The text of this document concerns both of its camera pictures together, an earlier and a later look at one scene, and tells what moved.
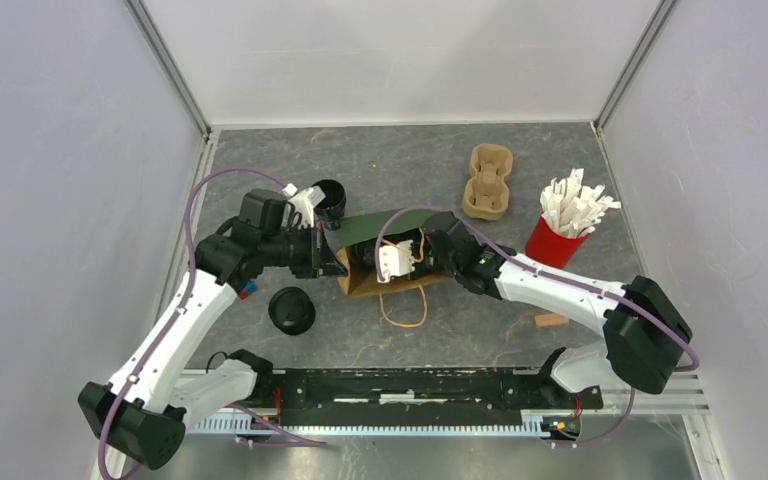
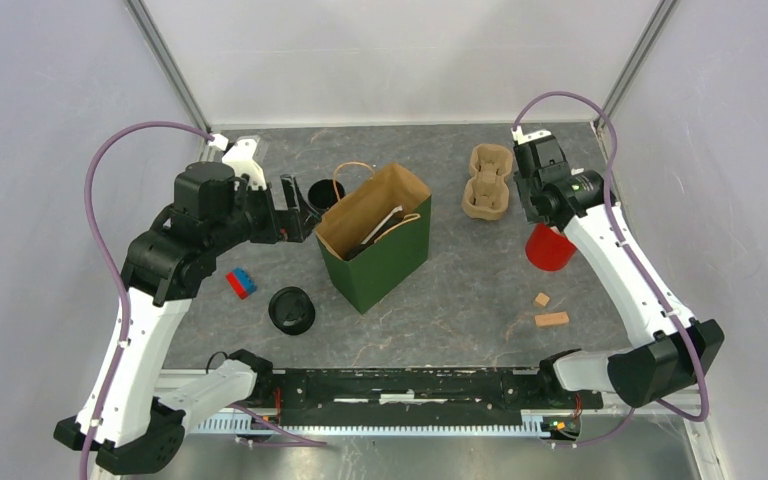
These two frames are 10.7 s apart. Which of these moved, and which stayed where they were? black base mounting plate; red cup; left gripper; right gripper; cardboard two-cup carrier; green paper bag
Moved: left gripper; green paper bag; right gripper
Stayed: cardboard two-cup carrier; red cup; black base mounting plate
